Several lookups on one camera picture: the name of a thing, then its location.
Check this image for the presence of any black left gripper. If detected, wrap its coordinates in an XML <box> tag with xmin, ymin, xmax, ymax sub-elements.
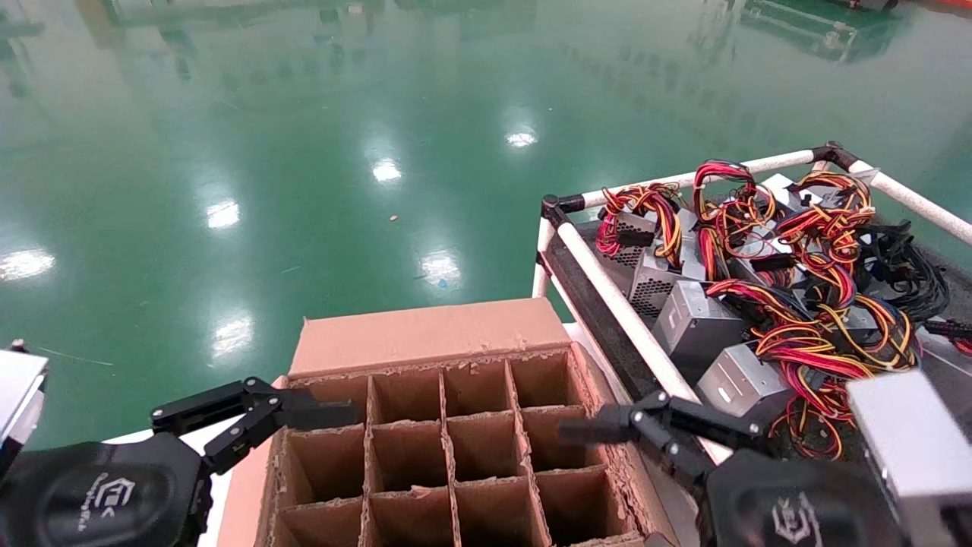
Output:
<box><xmin>0</xmin><ymin>378</ymin><xmax>359</xmax><ymax>547</ymax></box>

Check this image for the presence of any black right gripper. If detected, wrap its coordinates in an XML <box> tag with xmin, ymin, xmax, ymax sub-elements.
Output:
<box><xmin>560</xmin><ymin>391</ymin><xmax>908</xmax><ymax>547</ymax></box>

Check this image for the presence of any grey power supply with wires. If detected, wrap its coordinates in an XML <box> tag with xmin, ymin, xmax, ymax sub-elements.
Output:
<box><xmin>911</xmin><ymin>319</ymin><xmax>972</xmax><ymax>457</ymax></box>

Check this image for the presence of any cardboard box with dividers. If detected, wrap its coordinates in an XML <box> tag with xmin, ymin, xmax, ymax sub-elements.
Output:
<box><xmin>216</xmin><ymin>299</ymin><xmax>680</xmax><ymax>547</ymax></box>

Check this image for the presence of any grey metal power supply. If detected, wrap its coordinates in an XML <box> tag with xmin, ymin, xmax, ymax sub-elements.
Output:
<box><xmin>832</xmin><ymin>304</ymin><xmax>885</xmax><ymax>346</ymax></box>
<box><xmin>652</xmin><ymin>280</ymin><xmax>749</xmax><ymax>381</ymax></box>
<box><xmin>676</xmin><ymin>209</ymin><xmax>711</xmax><ymax>282</ymax></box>
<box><xmin>693</xmin><ymin>343</ymin><xmax>794</xmax><ymax>438</ymax></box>
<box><xmin>759</xmin><ymin>173</ymin><xmax>806</xmax><ymax>217</ymax></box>

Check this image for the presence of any grey mesh power supply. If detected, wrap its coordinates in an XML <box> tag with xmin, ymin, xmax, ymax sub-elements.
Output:
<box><xmin>629</xmin><ymin>251</ymin><xmax>696</xmax><ymax>320</ymax></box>
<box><xmin>607</xmin><ymin>209</ymin><xmax>661</xmax><ymax>270</ymax></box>

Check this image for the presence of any grey power supply unit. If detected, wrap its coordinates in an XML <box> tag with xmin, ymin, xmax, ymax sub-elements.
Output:
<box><xmin>847</xmin><ymin>371</ymin><xmax>972</xmax><ymax>544</ymax></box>

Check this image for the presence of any white pipe cart frame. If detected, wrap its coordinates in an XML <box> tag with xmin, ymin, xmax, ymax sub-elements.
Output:
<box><xmin>532</xmin><ymin>141</ymin><xmax>972</xmax><ymax>547</ymax></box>

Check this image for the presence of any red yellow wire bundle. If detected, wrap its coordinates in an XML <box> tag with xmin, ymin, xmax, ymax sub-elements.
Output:
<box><xmin>705</xmin><ymin>277</ymin><xmax>927</xmax><ymax>463</ymax></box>
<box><xmin>595</xmin><ymin>182</ymin><xmax>684</xmax><ymax>268</ymax></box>
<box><xmin>691</xmin><ymin>158</ymin><xmax>779</xmax><ymax>283</ymax></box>
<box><xmin>775</xmin><ymin>171</ymin><xmax>878</xmax><ymax>308</ymax></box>

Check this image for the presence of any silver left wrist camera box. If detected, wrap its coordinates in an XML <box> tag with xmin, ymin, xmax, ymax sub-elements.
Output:
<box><xmin>0</xmin><ymin>340</ymin><xmax>48</xmax><ymax>464</ymax></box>

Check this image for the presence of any black wire bundle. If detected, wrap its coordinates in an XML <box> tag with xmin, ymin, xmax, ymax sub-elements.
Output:
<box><xmin>862</xmin><ymin>219</ymin><xmax>959</xmax><ymax>324</ymax></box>

